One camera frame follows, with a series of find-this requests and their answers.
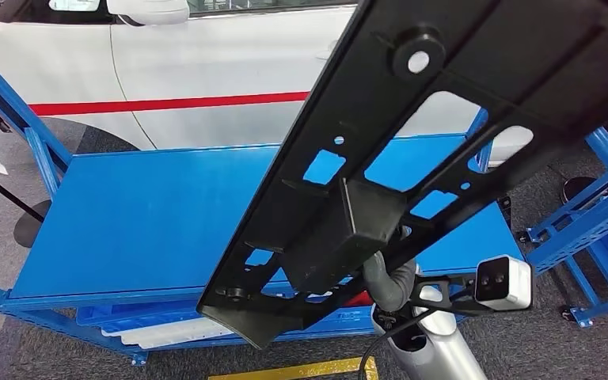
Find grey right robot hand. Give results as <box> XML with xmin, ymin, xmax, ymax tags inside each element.
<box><xmin>363</xmin><ymin>250</ymin><xmax>390</xmax><ymax>311</ymax></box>

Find black plastic frame part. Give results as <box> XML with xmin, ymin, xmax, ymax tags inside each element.
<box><xmin>197</xmin><ymin>0</ymin><xmax>608</xmax><ymax>351</ymax></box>

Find blue shelf rack with board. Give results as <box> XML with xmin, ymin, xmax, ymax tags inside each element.
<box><xmin>0</xmin><ymin>39</ymin><xmax>526</xmax><ymax>367</ymax></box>

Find yellow floor tape square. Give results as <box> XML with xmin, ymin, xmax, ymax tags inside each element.
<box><xmin>208</xmin><ymin>356</ymin><xmax>380</xmax><ymax>380</ymax></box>

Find white flat tray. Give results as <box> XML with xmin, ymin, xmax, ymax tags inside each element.
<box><xmin>99</xmin><ymin>317</ymin><xmax>238</xmax><ymax>351</ymax></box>

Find black round stool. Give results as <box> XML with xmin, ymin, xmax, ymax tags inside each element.
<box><xmin>560</xmin><ymin>177</ymin><xmax>608</xmax><ymax>207</ymax></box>

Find blue perforated steel rack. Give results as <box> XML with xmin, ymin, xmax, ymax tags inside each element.
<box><xmin>516</xmin><ymin>125</ymin><xmax>608</xmax><ymax>330</ymax></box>

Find blue plastic crate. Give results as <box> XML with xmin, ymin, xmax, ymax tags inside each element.
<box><xmin>75</xmin><ymin>302</ymin><xmax>378</xmax><ymax>338</ymax></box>

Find white car with red stripe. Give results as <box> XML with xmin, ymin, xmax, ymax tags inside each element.
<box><xmin>0</xmin><ymin>0</ymin><xmax>608</xmax><ymax>177</ymax></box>

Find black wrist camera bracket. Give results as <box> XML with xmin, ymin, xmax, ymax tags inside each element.
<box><xmin>410</xmin><ymin>273</ymin><xmax>482</xmax><ymax>317</ymax></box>

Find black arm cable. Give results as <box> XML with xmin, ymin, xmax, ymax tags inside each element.
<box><xmin>359</xmin><ymin>308</ymin><xmax>439</xmax><ymax>380</ymax></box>

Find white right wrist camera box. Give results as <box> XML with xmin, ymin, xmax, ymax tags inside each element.
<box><xmin>474</xmin><ymin>255</ymin><xmax>534</xmax><ymax>312</ymax></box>

